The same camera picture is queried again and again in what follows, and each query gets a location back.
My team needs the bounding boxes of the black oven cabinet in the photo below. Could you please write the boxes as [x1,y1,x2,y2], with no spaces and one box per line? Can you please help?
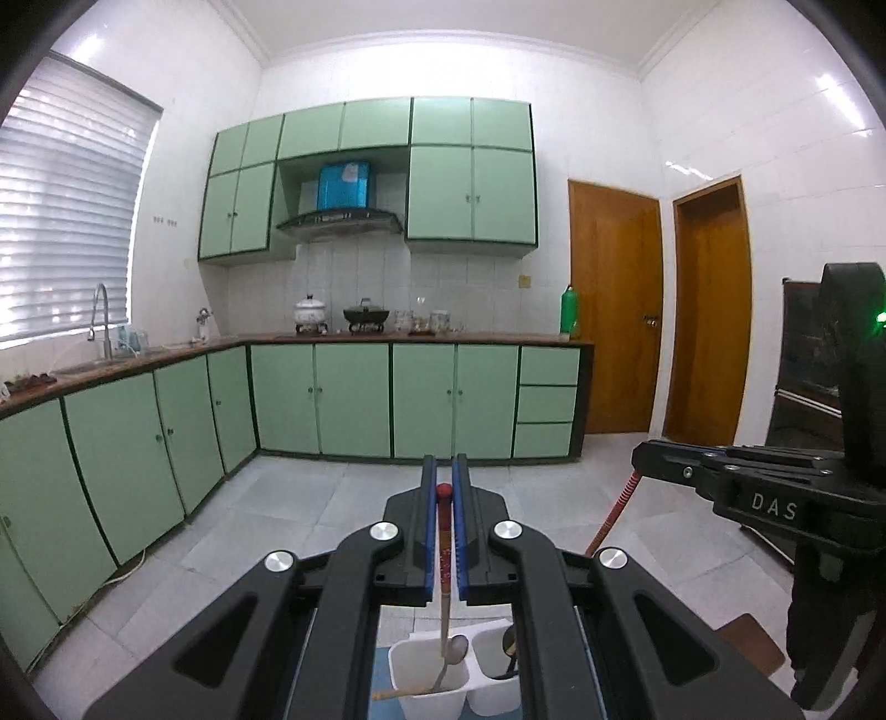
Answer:
[766,279,842,451]

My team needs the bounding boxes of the wooden door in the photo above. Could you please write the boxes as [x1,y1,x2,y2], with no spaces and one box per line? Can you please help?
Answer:
[568,180,664,434]
[664,177,753,445]

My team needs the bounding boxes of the white utensil holder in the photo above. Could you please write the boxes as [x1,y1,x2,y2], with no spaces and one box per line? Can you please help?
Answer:
[464,620,521,718]
[389,637,468,720]

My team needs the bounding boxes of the wooden door left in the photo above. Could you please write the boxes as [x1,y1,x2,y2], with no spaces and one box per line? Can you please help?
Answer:
[568,180,664,434]

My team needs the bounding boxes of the black chopstick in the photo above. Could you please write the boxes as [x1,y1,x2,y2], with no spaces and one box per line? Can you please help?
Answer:
[496,625,518,681]

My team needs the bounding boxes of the blue table cloth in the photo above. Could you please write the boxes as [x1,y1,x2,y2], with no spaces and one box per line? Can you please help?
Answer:
[367,648,405,720]

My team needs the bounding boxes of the bamboo chopstick red handle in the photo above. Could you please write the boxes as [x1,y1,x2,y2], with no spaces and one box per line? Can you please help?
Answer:
[435,483,454,654]

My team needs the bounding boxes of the white utensil holder left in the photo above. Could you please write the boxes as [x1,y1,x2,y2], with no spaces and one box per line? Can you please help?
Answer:
[389,637,468,720]

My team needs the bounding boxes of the green lower kitchen cabinets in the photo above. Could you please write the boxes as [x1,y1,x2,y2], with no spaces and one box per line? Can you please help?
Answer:
[2,337,593,666]

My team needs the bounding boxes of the wooden door right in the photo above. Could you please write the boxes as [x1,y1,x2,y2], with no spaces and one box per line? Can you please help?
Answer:
[664,177,753,445]

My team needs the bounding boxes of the green upper cabinets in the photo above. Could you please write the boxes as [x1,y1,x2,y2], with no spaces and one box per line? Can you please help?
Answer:
[197,97,539,264]

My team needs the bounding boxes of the white cooking pot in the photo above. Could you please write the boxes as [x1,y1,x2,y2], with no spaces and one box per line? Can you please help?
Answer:
[293,294,329,335]

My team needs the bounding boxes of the green bottle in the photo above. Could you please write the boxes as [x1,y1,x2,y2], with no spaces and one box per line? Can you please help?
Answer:
[559,285,580,339]

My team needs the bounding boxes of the white utensil holder right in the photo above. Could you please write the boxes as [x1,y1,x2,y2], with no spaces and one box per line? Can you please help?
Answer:
[464,620,521,718]

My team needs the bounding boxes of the metal spoon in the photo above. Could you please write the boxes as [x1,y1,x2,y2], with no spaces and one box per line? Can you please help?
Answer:
[430,635,470,693]

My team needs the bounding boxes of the sink faucet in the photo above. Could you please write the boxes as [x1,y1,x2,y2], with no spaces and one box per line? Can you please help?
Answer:
[87,282,112,360]

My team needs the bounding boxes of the glass jars on counter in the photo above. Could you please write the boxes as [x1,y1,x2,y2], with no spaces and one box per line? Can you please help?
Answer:
[394,311,451,336]

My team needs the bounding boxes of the range hood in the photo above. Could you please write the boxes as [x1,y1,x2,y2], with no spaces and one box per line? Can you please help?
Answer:
[270,159,403,243]

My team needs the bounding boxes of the black wok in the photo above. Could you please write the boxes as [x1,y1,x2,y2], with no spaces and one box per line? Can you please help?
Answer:
[342,297,389,335]

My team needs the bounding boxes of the window blinds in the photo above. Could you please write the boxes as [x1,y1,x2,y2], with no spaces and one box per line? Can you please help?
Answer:
[2,54,161,342]

